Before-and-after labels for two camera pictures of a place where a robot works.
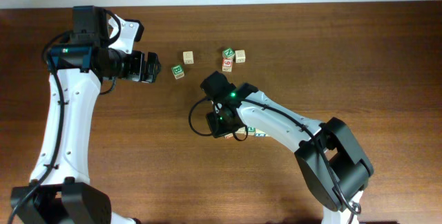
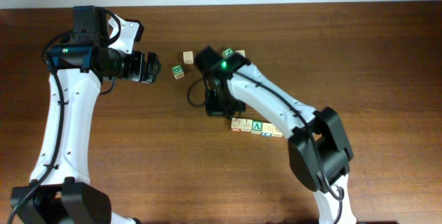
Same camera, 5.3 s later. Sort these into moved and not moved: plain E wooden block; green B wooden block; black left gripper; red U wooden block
Moved: red U wooden block
Not moved: plain E wooden block; black left gripper; green B wooden block
